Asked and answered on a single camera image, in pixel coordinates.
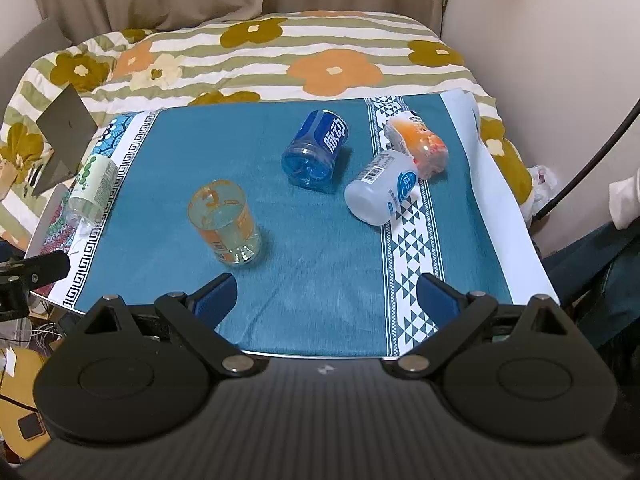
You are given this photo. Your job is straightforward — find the white bottle blue label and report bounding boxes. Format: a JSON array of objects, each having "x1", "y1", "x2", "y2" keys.
[{"x1": 344, "y1": 150, "x2": 418, "y2": 226}]

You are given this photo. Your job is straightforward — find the grey laptop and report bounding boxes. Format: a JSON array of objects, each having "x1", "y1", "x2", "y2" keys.
[{"x1": 36, "y1": 84, "x2": 96, "y2": 198}]

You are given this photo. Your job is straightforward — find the blue plastic bottle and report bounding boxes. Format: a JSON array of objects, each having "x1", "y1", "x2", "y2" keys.
[{"x1": 281, "y1": 109, "x2": 349, "y2": 193}]

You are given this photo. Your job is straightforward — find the clear cup with green label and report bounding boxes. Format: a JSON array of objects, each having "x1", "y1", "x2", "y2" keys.
[{"x1": 66, "y1": 154, "x2": 120, "y2": 223}]

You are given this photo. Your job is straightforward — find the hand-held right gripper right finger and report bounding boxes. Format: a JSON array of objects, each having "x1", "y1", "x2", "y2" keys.
[{"x1": 382, "y1": 273, "x2": 569, "y2": 380}]

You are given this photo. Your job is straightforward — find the black cable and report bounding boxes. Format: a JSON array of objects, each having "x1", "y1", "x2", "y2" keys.
[{"x1": 532, "y1": 100, "x2": 640, "y2": 221}]

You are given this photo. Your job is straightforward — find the white plastic bag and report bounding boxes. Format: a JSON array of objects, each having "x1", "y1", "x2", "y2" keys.
[{"x1": 520, "y1": 164, "x2": 563, "y2": 211}]

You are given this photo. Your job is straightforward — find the clear cup with orange label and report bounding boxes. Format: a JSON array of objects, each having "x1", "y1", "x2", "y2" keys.
[{"x1": 187, "y1": 179, "x2": 262, "y2": 267}]

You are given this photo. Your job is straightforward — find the teal patterned tablecloth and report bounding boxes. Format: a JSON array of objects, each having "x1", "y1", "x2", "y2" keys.
[{"x1": 50, "y1": 89, "x2": 561, "y2": 361}]

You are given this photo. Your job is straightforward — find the dark blue clothing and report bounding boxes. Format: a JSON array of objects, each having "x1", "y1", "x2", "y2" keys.
[{"x1": 542, "y1": 220, "x2": 640, "y2": 356}]

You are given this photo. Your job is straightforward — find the orange drink bottle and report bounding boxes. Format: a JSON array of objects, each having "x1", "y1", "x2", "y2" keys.
[{"x1": 384, "y1": 110, "x2": 449, "y2": 181}]

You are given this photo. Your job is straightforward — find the colourful patterned mat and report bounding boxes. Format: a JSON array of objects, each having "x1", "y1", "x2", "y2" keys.
[{"x1": 25, "y1": 182, "x2": 96, "y2": 296}]

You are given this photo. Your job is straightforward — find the black clamp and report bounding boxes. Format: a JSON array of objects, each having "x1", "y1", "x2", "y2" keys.
[{"x1": 0, "y1": 250, "x2": 71, "y2": 318}]

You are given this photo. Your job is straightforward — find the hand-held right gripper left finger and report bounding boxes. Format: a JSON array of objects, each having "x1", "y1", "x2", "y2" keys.
[{"x1": 82, "y1": 273, "x2": 269, "y2": 379}]

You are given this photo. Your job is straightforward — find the striped flower blanket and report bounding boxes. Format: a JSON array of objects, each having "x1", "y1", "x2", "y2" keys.
[{"x1": 0, "y1": 10, "x2": 533, "y2": 251}]

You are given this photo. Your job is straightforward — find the white cloth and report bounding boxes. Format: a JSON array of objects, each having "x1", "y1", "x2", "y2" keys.
[{"x1": 609, "y1": 167, "x2": 640, "y2": 231}]

